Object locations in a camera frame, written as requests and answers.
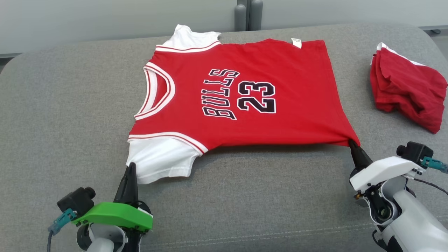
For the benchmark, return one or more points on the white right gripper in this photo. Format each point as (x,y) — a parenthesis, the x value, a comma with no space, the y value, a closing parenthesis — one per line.
(385,171)

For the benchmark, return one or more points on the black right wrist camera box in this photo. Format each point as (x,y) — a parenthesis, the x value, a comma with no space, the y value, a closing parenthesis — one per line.
(416,152)

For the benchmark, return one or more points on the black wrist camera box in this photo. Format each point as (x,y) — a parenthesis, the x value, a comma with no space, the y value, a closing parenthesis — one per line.
(416,152)
(75,201)

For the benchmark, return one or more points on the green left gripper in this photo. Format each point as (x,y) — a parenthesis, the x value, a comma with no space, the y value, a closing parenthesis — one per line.
(115,215)

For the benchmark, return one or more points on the grey partition post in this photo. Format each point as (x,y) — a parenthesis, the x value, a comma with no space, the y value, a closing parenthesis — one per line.
(255,14)

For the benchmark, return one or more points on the red white basketball jersey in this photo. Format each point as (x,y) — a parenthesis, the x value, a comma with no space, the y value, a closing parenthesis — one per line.
(280,122)

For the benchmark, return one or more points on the grey fabric sofa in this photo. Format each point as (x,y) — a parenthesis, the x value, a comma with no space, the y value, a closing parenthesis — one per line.
(70,105)

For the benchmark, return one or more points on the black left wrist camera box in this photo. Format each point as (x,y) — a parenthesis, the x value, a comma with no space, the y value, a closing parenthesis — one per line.
(75,201)

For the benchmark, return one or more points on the red shorts with white trim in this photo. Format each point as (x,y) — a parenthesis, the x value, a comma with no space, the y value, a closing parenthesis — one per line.
(406,84)

